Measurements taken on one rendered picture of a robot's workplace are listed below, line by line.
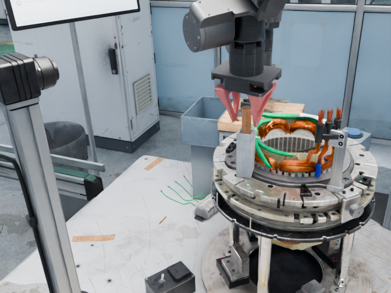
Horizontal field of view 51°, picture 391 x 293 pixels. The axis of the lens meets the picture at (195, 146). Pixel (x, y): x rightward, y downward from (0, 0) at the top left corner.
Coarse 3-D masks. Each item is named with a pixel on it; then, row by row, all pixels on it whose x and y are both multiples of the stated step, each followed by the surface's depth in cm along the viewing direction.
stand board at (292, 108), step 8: (232, 104) 118; (280, 104) 116; (288, 104) 116; (296, 104) 116; (304, 104) 116; (288, 112) 111; (296, 112) 111; (224, 120) 108; (240, 120) 107; (224, 128) 107; (232, 128) 106
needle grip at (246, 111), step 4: (244, 108) 71; (248, 108) 71; (244, 112) 71; (248, 112) 71; (244, 116) 71; (248, 116) 71; (244, 120) 71; (248, 120) 71; (244, 124) 72; (248, 124) 72; (244, 128) 72; (248, 128) 72; (244, 132) 73; (248, 132) 73
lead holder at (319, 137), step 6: (336, 120) 66; (318, 126) 65; (330, 126) 66; (336, 126) 67; (318, 132) 65; (324, 132) 66; (318, 138) 66; (324, 138) 66; (330, 138) 66; (336, 138) 66
